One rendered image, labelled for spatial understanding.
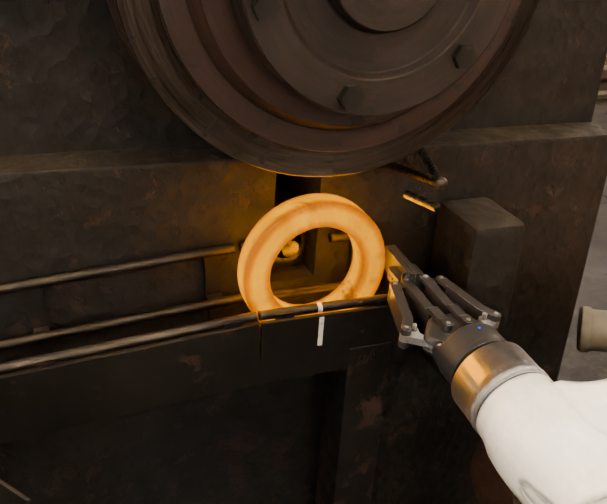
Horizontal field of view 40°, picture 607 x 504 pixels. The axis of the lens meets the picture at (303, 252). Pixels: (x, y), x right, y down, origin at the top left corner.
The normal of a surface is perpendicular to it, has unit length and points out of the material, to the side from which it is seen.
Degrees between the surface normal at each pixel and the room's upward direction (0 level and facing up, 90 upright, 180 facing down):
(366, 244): 90
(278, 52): 90
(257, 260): 90
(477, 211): 0
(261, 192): 90
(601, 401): 7
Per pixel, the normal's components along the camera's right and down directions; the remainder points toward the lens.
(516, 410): -0.58, -0.62
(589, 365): 0.07, -0.89
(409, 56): 0.36, 0.43
